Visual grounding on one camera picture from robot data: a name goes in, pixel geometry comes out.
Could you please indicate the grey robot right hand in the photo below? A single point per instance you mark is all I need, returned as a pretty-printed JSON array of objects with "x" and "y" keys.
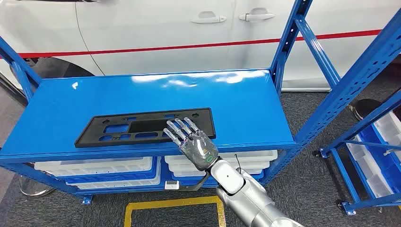
[{"x": 197, "y": 148}]

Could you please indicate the black plastic panel part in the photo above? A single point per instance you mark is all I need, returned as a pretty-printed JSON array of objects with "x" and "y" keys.
[{"x": 205, "y": 128}]

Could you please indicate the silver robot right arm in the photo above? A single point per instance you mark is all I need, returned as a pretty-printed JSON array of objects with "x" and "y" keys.
[{"x": 250, "y": 200}]

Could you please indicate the blue metal shelf rack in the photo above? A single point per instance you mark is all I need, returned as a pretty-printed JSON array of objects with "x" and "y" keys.
[{"x": 156, "y": 94}]

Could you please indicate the white car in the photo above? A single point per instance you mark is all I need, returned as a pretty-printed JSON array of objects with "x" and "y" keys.
[{"x": 156, "y": 28}]

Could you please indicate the blue metal rack on casters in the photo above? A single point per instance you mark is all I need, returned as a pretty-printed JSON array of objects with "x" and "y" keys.
[{"x": 340, "y": 164}]

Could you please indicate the chrome stand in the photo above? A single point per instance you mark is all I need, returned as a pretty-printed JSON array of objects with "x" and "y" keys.
[{"x": 34, "y": 188}]

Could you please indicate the black round base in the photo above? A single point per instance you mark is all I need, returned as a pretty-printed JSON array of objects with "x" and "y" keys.
[{"x": 365, "y": 108}]

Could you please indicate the black right camera bracket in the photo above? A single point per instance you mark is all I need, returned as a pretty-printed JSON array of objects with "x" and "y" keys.
[{"x": 202, "y": 181}]

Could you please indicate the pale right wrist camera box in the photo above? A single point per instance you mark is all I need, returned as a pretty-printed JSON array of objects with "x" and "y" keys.
[{"x": 171, "y": 185}]

